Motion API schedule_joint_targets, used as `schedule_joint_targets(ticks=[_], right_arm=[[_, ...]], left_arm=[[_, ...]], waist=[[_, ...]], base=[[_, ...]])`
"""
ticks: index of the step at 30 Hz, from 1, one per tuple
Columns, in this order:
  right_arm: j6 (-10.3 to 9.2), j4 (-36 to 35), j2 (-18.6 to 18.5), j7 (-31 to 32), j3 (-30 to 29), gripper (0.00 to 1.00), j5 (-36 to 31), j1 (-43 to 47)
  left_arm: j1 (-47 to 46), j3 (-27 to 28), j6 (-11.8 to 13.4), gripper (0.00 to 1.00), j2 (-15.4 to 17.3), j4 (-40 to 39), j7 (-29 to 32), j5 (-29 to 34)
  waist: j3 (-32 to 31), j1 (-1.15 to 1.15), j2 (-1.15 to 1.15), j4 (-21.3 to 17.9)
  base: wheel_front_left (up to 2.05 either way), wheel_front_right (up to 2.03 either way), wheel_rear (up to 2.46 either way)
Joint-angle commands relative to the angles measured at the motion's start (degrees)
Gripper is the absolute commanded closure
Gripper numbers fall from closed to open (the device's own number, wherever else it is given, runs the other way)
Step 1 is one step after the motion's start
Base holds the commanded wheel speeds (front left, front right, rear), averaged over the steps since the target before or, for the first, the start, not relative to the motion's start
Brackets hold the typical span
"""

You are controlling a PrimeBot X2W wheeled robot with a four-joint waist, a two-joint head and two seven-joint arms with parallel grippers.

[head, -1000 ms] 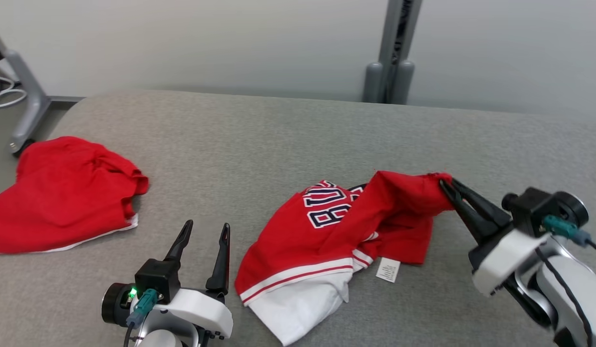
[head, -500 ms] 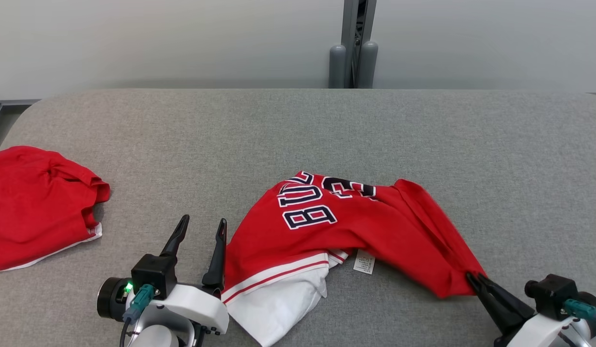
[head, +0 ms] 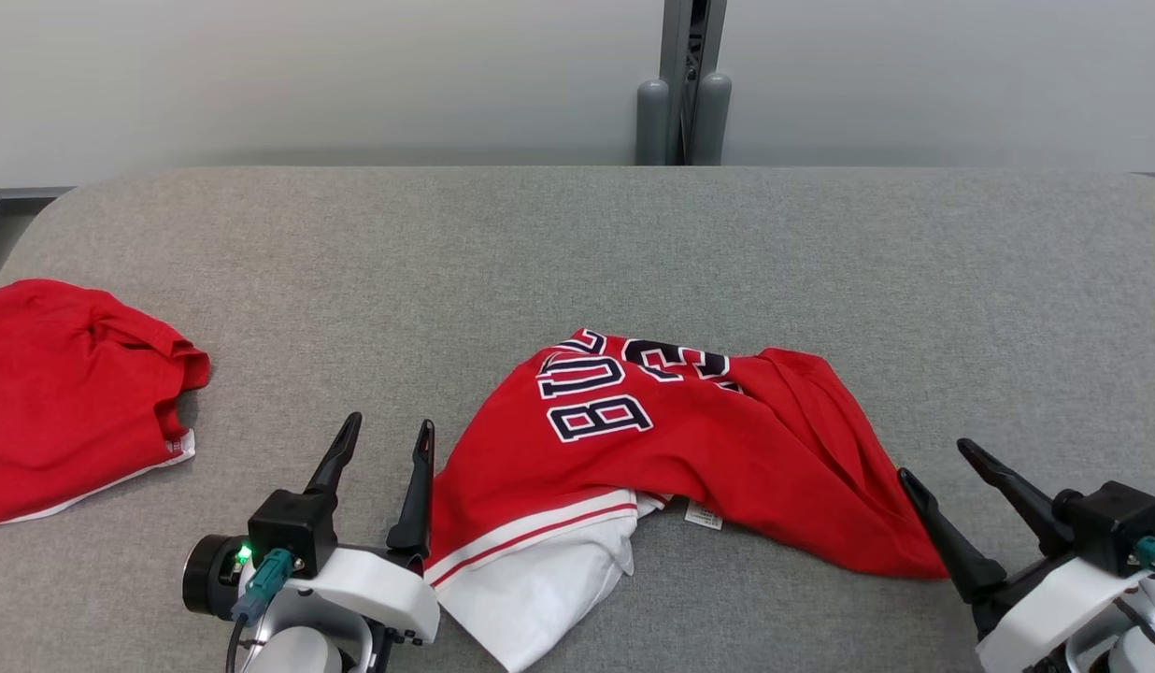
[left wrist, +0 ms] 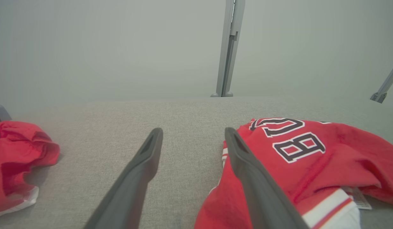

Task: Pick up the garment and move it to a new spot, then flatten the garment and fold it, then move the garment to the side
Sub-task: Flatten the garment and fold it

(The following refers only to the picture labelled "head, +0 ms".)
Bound red shorts white hem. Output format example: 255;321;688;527
0;279;211;526

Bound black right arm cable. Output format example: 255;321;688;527
1110;594;1155;669

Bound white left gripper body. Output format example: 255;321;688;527
288;548;440;673

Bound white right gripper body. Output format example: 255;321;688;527
972;557;1155;673

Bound red printed jersey white sleeves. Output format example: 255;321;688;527
423;327;949;673

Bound grey partition post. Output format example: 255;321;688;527
635;0;734;167

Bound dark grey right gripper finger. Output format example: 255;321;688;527
897;467;1008;604
957;437;1074;557

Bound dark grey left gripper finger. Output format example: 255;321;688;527
386;419;436;564
304;411;364;496

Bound teal left camera connector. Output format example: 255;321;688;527
230;548;295;624

